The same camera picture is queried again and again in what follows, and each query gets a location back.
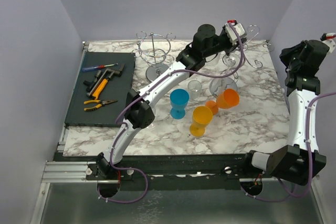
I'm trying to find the tall clear flute glass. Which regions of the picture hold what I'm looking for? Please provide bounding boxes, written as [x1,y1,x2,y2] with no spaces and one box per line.
[222,55,236,75]

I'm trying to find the small clear wine glass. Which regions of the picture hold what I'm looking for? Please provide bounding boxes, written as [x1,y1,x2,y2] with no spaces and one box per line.
[206,53,221,67]

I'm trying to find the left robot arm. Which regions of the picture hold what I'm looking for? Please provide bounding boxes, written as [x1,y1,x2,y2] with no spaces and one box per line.
[96,20,247,179]

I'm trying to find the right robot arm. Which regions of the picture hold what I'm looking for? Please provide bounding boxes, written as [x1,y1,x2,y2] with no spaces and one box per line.
[241,34,335,186]

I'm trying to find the scrolled chrome glass rack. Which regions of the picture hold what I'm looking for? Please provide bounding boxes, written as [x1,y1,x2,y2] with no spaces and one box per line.
[209,25,274,98]

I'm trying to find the short ribbed clear glass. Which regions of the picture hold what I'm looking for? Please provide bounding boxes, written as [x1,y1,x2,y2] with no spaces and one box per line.
[187,80,202,100]

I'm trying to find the round chrome glass rack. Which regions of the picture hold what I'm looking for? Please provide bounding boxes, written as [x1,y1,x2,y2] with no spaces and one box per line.
[132,31,176,82]

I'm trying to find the clear stemmed wine glass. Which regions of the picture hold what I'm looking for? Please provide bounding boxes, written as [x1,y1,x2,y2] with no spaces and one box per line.
[147,108,156,129]

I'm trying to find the orange plastic goblet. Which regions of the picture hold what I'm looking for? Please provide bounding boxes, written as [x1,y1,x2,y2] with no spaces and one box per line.
[205,89,240,115]

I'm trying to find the blue plastic goblet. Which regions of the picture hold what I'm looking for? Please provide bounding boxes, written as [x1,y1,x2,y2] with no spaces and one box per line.
[170,89,190,120]

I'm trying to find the yellow plastic goblet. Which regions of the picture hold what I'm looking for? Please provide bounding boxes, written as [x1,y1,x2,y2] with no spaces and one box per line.
[190,106,213,137]

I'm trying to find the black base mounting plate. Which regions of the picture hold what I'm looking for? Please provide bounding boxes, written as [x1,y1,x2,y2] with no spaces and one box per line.
[54,153,262,190]

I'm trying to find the black orange hammer tool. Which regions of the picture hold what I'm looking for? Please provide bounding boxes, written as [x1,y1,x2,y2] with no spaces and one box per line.
[87,63,125,100]

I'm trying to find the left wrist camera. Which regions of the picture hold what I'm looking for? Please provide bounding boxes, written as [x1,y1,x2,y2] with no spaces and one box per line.
[224,19,247,46]

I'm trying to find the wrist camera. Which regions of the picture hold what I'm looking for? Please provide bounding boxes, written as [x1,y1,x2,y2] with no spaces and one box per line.
[224,19,247,46]
[320,33,336,54]

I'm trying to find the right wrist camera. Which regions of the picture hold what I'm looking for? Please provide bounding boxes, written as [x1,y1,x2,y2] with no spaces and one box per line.
[320,33,336,54]

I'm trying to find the yellow handled pliers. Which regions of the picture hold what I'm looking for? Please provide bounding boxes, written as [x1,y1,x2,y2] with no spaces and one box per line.
[83,100,117,112]

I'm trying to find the blue handled screwdriver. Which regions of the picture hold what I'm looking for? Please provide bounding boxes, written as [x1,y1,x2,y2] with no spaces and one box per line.
[81,63,118,72]

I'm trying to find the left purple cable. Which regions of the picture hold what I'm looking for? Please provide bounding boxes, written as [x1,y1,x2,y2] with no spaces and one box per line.
[97,22,247,204]

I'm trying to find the aluminium rail frame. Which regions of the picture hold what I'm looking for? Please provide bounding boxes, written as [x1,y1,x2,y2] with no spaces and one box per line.
[28,40,98,224]

